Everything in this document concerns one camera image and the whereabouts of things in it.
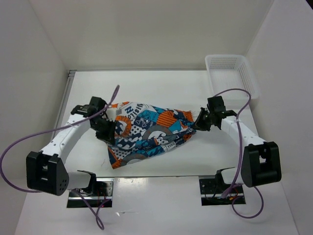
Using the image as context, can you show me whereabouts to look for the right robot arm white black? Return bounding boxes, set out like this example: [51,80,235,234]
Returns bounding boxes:
[193,96,282,194]

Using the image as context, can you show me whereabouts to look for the white perforated plastic basket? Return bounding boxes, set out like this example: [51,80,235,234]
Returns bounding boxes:
[205,54,260,100]

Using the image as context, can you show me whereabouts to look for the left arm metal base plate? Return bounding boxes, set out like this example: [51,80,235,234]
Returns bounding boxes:
[67,178,114,209]

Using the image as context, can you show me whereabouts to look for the colourful patterned shorts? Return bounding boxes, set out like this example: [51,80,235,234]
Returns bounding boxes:
[108,101,196,169]

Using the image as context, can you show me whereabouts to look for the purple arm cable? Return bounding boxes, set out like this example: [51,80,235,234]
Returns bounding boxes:
[210,88,265,218]
[0,84,120,231]

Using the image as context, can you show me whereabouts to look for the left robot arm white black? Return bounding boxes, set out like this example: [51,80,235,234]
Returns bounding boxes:
[26,96,117,196]

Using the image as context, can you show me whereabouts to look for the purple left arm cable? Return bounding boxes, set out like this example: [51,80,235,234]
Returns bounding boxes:
[0,84,120,231]

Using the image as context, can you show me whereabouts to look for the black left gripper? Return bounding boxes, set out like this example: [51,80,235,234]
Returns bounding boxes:
[91,117,117,145]

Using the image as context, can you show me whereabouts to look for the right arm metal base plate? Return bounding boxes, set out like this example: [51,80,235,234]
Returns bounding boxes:
[199,175,246,206]

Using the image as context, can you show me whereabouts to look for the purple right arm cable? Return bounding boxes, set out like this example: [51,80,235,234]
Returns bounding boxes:
[210,88,265,218]

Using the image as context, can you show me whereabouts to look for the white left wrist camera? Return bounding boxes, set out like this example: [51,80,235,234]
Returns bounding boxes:
[106,108,122,121]

